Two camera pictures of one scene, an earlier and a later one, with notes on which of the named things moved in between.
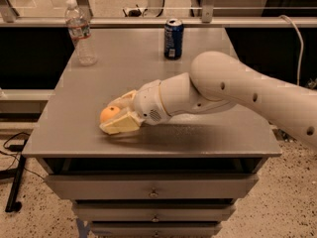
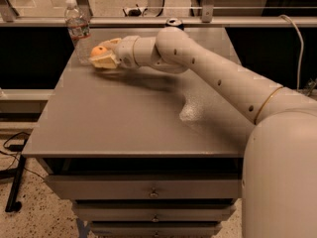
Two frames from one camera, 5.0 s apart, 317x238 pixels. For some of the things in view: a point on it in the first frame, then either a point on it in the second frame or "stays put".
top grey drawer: [154, 186] stays put
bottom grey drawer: [158, 229] stays put
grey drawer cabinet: [177, 178] stays put
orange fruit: [108, 113] to [98, 50]
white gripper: [148, 100] to [125, 53]
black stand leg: [12, 203] stays put
